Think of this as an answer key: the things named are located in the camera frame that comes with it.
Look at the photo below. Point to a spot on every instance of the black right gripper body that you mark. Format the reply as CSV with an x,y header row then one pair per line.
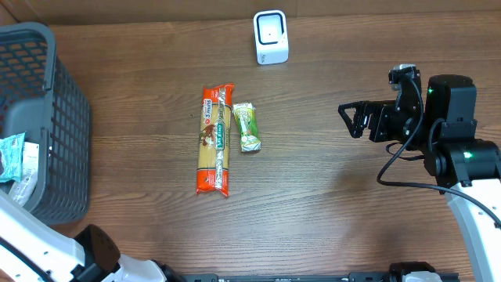
x,y
401,122

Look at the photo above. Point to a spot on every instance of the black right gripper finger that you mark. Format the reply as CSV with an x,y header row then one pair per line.
x,y
357,124
360,108

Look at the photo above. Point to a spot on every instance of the green snack packet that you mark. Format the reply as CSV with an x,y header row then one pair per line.
x,y
244,114

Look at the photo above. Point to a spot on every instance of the orange spaghetti packet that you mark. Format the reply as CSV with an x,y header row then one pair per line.
x,y
212,172

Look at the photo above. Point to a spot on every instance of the light blue wipes packet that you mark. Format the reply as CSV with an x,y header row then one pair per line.
x,y
12,157

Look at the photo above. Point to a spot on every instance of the white tube with gold cap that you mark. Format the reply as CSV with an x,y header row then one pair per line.
x,y
22,191

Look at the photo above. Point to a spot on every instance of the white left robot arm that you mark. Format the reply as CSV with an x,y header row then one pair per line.
x,y
32,251

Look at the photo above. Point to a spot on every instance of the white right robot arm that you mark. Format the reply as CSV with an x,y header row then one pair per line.
x,y
439,122

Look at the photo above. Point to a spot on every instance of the grey plastic lattice basket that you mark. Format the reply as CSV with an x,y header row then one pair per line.
x,y
40,99

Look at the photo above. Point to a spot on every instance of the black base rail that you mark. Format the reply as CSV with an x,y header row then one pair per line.
x,y
407,271

